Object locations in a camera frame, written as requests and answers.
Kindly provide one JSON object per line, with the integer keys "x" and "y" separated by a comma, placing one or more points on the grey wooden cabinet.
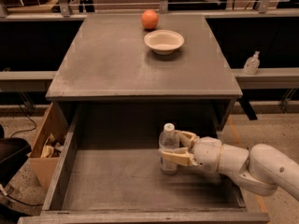
{"x": 109, "y": 59}

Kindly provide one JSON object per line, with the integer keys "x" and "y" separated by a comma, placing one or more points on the cardboard box with scraps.
{"x": 48, "y": 145}

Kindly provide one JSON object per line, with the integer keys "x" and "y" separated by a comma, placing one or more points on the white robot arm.
{"x": 260, "y": 170}

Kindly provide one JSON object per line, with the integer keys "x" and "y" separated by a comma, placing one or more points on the white paper bowl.
{"x": 164, "y": 42}

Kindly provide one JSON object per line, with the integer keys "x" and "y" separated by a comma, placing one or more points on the clear plastic water bottle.
{"x": 168, "y": 141}

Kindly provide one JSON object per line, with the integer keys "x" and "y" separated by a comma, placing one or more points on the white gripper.
{"x": 207, "y": 153}

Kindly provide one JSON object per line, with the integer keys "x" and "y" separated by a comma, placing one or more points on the open grey top drawer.
{"x": 109, "y": 173}

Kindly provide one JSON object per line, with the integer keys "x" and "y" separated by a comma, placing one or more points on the black office chair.
{"x": 13, "y": 155}

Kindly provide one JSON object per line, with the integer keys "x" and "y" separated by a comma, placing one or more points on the orange fruit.
{"x": 149, "y": 19}

